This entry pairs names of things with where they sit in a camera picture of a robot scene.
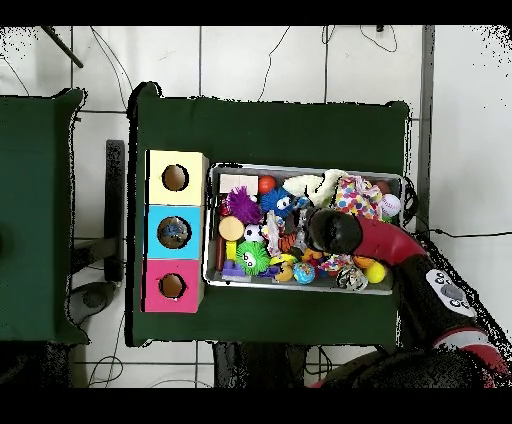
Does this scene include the crushed patterned metal can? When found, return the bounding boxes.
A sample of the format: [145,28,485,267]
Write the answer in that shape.
[335,265,369,292]

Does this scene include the shallow mesh bin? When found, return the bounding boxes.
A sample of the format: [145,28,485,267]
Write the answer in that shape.
[201,161,405,296]

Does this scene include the wooden box with three holes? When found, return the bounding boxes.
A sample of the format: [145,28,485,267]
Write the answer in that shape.
[143,149,210,314]

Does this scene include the purple spiky ball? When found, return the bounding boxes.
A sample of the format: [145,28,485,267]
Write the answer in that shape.
[225,186,263,226]

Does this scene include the small soccer ball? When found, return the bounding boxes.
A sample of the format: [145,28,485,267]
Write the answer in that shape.
[243,223,265,244]

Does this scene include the blue spiky ball with eyes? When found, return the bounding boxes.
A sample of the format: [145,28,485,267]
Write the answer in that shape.
[259,187,297,219]

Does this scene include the smooth orange ball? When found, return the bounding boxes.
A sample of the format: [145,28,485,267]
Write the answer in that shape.
[257,175,278,196]

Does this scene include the green spiky ball with eyes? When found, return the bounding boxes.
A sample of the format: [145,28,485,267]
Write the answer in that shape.
[234,240,271,277]

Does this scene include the globe print ball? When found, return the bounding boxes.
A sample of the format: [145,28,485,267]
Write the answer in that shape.
[292,261,317,285]

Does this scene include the dark green table cloth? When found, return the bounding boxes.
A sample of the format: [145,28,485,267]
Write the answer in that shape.
[125,81,411,353]

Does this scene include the colourful dotted cloth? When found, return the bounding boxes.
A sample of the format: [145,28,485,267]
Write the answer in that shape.
[333,175,385,221]

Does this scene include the yellow ball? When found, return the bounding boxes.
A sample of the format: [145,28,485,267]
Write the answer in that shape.
[364,261,387,285]

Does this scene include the white baseball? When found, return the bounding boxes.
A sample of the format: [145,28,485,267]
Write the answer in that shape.
[379,193,402,218]

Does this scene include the black upright stand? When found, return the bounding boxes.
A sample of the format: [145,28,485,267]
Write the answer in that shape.
[103,139,126,283]

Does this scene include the grey rounded floor base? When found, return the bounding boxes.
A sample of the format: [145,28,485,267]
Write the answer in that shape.
[67,281,117,325]

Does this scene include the green covered side table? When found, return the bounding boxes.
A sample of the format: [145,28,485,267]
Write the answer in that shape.
[0,88,91,346]

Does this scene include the black tripod leg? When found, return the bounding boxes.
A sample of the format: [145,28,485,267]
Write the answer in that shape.
[41,25,85,69]

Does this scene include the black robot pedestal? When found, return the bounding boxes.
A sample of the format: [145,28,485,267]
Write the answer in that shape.
[211,341,311,388]

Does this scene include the black power cable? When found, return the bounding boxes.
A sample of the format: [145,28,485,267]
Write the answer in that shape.
[415,227,512,241]

